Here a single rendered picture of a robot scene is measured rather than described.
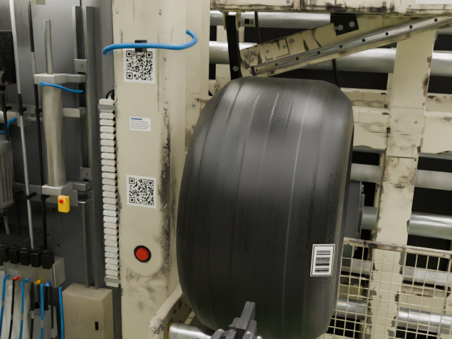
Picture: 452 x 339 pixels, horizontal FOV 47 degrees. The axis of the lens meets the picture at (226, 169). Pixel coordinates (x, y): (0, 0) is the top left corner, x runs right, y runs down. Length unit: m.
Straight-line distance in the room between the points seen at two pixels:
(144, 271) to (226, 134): 0.47
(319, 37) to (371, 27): 0.14
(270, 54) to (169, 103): 0.42
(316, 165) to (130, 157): 0.47
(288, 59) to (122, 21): 0.50
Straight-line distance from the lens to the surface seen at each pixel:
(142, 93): 1.18
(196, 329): 1.26
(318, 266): 0.96
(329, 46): 1.46
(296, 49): 1.48
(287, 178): 0.93
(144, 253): 1.28
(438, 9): 1.33
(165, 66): 1.15
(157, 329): 1.23
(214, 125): 1.01
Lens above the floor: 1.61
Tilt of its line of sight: 16 degrees down
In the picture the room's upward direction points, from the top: 2 degrees clockwise
